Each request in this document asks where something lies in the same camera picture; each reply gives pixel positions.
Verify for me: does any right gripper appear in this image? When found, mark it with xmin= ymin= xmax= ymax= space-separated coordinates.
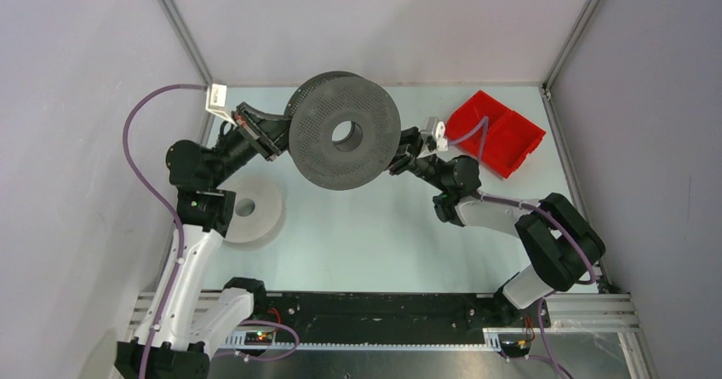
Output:
xmin=358 ymin=125 xmax=450 ymax=192

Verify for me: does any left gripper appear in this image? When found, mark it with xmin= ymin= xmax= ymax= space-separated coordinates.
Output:
xmin=209 ymin=102 xmax=312 ymax=188

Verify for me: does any dark grey spool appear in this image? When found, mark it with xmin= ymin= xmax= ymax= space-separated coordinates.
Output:
xmin=284 ymin=71 xmax=401 ymax=191

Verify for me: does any white translucent spool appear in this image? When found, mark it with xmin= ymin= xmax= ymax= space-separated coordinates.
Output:
xmin=221 ymin=175 xmax=286 ymax=250

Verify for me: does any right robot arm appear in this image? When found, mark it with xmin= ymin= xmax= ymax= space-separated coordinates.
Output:
xmin=388 ymin=127 xmax=606 ymax=326

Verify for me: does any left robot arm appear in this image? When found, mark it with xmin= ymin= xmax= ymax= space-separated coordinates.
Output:
xmin=114 ymin=104 xmax=290 ymax=378

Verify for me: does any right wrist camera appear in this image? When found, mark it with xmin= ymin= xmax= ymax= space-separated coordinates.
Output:
xmin=419 ymin=117 xmax=449 ymax=158

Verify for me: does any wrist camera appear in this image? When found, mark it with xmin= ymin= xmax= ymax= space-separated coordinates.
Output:
xmin=205 ymin=83 xmax=236 ymax=125
xmin=419 ymin=117 xmax=449 ymax=158

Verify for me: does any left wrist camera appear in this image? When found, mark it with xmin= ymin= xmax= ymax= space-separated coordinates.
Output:
xmin=205 ymin=83 xmax=236 ymax=125

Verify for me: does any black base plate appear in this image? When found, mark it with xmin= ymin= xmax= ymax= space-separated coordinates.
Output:
xmin=252 ymin=291 xmax=538 ymax=346

